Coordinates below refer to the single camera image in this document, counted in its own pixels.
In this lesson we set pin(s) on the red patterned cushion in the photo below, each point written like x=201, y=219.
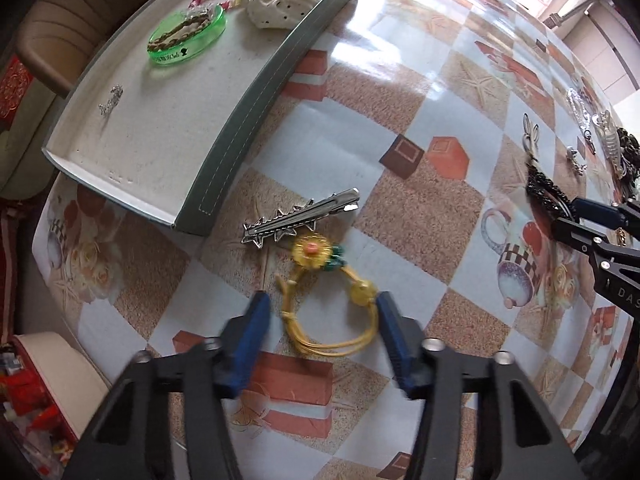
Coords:
x=17, y=90

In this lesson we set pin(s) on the small silver charm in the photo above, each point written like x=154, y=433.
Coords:
x=111, y=100

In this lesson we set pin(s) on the checkered printed tablecloth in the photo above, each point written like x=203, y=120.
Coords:
x=400, y=220

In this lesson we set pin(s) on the silver rabbit hair clip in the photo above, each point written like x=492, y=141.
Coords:
x=530, y=142

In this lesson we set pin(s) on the white storage bin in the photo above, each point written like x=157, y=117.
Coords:
x=75, y=375

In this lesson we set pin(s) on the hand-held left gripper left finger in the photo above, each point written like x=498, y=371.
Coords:
x=245, y=345

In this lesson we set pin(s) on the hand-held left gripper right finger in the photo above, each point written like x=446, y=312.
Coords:
x=400, y=345

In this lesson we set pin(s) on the small silver trinket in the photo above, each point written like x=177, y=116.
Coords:
x=575, y=157

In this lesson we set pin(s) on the black beaded barrette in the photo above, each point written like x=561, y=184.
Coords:
x=545, y=192

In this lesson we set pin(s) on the silver star hair clip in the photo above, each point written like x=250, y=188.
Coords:
x=300, y=217

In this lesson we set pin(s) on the green plastic bangle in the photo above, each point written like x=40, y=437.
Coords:
x=170, y=57

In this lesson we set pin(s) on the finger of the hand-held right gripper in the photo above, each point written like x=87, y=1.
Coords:
x=575, y=232
x=600, y=212

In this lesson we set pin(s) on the grey-green cardboard box tray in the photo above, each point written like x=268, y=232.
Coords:
x=200, y=95

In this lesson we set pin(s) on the clear hair claw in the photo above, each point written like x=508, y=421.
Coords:
x=607, y=137

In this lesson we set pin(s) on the beige upholstered chair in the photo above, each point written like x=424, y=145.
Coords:
x=65, y=25

